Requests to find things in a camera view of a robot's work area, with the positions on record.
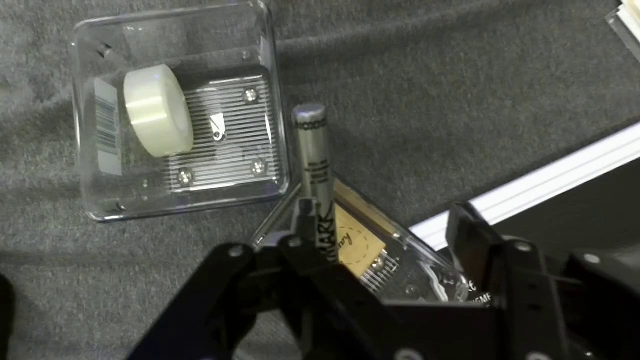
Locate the clear tape roll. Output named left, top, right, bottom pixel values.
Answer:
left=122, top=64, right=196, bottom=161

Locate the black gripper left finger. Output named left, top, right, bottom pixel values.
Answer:
left=127, top=198, right=388, bottom=360

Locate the white label sheet stack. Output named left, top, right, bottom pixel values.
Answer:
left=605, top=0, right=640, bottom=64

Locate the brown cardboard piece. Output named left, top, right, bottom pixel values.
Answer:
left=332, top=203, right=390, bottom=281

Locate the grey marker pen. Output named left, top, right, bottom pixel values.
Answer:
left=291, top=100, right=340, bottom=268

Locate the grey table cloth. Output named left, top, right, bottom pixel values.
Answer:
left=0, top=0, right=640, bottom=360

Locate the clear box with ribbed base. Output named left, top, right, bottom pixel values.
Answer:
left=69, top=0, right=294, bottom=225

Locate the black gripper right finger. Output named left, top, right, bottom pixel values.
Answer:
left=446, top=204, right=570, bottom=360

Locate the small clear box with cardboard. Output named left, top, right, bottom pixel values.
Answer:
left=248, top=176, right=489, bottom=309

